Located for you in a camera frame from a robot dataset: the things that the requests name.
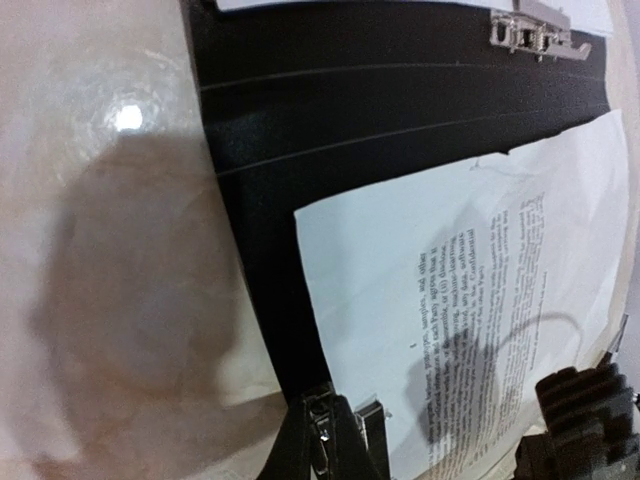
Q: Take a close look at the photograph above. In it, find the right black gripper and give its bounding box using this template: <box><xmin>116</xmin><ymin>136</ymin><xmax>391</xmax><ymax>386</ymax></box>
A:
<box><xmin>514</xmin><ymin>363</ymin><xmax>639</xmax><ymax>480</ymax></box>

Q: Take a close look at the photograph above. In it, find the printed paper stack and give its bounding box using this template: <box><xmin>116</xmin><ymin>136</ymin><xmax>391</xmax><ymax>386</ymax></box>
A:
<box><xmin>295</xmin><ymin>111</ymin><xmax>629</xmax><ymax>479</ymax></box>

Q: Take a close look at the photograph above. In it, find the black file folder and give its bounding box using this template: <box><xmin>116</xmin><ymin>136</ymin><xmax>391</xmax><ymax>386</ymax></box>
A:
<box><xmin>184</xmin><ymin>0</ymin><xmax>614</xmax><ymax>480</ymax></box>

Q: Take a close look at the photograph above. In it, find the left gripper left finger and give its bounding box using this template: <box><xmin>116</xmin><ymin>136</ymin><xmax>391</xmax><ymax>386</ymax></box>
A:
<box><xmin>256</xmin><ymin>392</ymin><xmax>320</xmax><ymax>480</ymax></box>

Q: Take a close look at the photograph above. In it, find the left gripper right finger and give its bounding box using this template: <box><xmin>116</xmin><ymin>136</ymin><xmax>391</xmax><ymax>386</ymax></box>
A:
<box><xmin>328</xmin><ymin>395</ymin><xmax>390</xmax><ymax>479</ymax></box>

